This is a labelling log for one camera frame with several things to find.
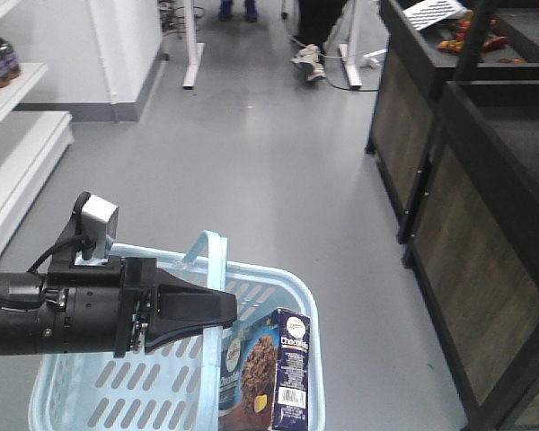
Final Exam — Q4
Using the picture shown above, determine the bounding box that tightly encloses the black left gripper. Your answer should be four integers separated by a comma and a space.
44, 256, 237, 357

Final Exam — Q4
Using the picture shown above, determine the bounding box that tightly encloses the light blue plastic basket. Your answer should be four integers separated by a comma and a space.
28, 232, 325, 430

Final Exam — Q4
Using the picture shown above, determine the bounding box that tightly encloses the blue chocolate cookie box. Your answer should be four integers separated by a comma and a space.
218, 308, 311, 430

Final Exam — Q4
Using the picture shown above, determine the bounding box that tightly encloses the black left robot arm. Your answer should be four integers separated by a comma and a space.
0, 256, 237, 357

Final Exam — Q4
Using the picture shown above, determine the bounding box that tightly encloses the black left camera cable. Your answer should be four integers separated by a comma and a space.
25, 237, 95, 274

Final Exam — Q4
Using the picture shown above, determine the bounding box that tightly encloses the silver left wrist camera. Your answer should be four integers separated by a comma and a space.
74, 191, 119, 266

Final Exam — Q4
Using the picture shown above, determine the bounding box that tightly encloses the wooden produce stand black frame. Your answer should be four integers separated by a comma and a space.
366, 1, 539, 243

